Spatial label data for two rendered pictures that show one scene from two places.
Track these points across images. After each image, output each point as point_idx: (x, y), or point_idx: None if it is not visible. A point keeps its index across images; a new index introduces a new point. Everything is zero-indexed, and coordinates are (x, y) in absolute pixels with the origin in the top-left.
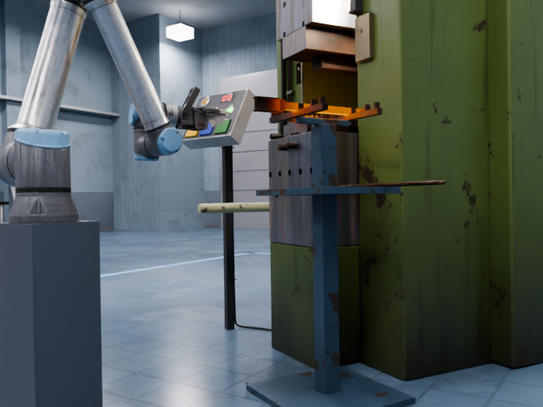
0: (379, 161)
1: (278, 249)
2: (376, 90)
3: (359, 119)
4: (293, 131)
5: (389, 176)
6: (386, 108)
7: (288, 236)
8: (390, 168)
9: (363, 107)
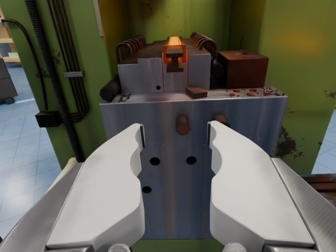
0: (293, 110)
1: (156, 245)
2: (315, 12)
3: (265, 53)
4: (159, 78)
5: (308, 127)
6: (328, 43)
7: (183, 232)
8: (312, 118)
9: (276, 36)
